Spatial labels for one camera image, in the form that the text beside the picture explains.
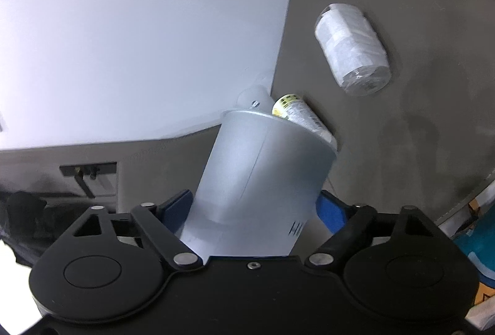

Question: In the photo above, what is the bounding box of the yellow label clear bottle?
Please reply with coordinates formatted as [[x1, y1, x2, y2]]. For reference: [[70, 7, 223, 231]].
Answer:
[[272, 94, 338, 151]]

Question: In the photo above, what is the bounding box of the white label clear bottle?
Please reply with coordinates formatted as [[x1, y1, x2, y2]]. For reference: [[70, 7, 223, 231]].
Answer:
[[315, 3, 392, 96]]

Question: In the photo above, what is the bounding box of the tall frosted plastic cup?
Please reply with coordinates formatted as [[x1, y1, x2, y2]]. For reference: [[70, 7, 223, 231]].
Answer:
[[180, 110, 336, 260]]

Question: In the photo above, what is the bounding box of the grey leather mat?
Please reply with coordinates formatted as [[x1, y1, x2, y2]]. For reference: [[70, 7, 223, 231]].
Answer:
[[0, 0, 495, 227]]

